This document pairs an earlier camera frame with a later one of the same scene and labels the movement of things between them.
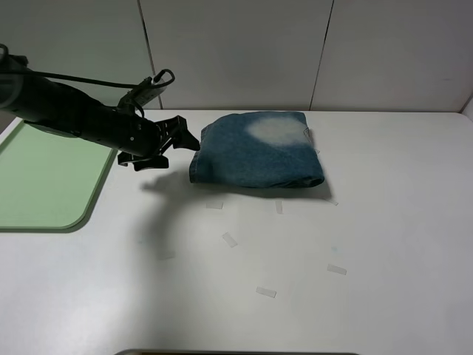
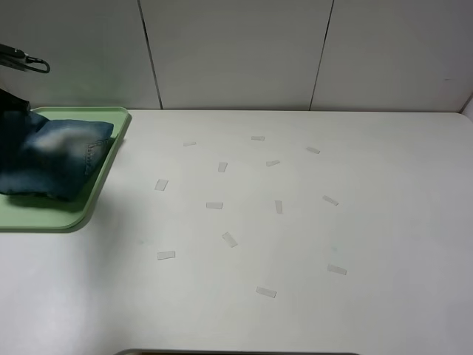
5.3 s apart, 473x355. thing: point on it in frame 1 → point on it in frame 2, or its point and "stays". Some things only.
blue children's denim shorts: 270,149 → 54,158
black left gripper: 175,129 → 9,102
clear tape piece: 216,205 stays
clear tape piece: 268,293 stays
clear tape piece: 229,239 stays
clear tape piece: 279,206 stays
